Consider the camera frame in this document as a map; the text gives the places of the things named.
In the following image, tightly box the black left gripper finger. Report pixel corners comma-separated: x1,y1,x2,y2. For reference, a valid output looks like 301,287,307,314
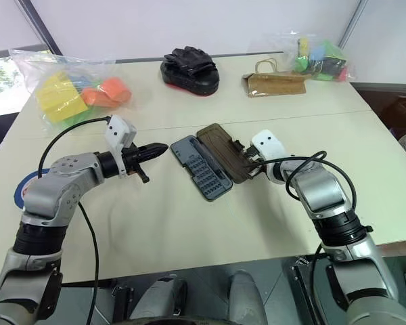
140,142,171,154
141,149,170,161

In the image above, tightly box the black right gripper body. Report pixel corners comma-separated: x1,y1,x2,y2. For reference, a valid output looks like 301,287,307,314
247,144,269,176

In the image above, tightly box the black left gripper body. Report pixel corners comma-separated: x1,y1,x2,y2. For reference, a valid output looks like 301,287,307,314
121,143,151,185

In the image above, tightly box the grey screwdriver bit case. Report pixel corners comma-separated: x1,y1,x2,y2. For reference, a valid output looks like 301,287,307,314
170,123,258,202

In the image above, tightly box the green foam block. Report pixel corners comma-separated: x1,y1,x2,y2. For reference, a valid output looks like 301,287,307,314
58,107,93,127

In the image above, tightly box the orange foam block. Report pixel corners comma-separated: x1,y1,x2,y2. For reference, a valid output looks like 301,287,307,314
80,77,132,108

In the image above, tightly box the brown paper bag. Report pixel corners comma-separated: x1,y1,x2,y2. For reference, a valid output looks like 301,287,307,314
241,58,307,99

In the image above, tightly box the black boxing focus mitt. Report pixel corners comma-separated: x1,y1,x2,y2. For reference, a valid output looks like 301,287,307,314
159,45,221,98

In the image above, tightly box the yellow foam block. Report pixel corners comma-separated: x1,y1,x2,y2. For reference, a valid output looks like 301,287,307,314
35,71,89,123

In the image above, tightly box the clear bag with small blocks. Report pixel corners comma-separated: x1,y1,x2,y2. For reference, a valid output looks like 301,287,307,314
273,30,357,83

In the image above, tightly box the blue tape roll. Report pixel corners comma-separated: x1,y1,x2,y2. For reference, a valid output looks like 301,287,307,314
14,169,51,208

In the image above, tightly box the small yellow block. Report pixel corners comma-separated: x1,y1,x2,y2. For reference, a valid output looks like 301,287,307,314
297,36,311,56

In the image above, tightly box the small blue block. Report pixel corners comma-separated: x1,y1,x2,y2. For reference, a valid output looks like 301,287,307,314
309,45,326,62

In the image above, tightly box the grey rounded robot shape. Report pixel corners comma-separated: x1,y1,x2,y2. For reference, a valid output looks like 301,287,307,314
130,274,189,321
228,269,269,325

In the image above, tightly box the small green block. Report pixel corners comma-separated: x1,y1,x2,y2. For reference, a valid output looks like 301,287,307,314
319,39,346,61

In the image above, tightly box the clear bag with large blocks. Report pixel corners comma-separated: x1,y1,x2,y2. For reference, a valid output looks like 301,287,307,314
9,48,137,132

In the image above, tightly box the silver metal pole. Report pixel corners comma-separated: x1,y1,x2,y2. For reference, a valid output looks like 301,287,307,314
336,0,367,49

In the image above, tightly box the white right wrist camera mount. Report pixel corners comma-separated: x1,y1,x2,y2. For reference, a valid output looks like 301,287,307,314
250,129,288,160

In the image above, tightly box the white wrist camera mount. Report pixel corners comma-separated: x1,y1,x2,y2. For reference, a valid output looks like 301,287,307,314
104,114,138,179
250,129,288,160

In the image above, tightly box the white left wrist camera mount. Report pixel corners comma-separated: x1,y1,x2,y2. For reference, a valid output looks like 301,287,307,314
104,114,138,179

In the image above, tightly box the black screwdriver handle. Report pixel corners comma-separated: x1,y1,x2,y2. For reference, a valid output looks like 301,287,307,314
188,137,226,179

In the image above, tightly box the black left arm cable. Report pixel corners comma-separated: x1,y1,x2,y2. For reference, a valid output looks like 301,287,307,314
38,116,113,325

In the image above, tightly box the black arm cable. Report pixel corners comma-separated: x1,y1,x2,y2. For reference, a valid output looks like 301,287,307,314
245,150,357,325
38,116,113,325

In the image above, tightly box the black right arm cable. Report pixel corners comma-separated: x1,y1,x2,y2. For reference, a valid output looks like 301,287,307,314
245,150,357,325

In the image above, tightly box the black metal frame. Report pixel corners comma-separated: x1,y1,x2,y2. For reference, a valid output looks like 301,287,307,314
289,256,328,325

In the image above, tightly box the dark window frame bar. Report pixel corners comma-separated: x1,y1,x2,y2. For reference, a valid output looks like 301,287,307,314
19,0,64,56

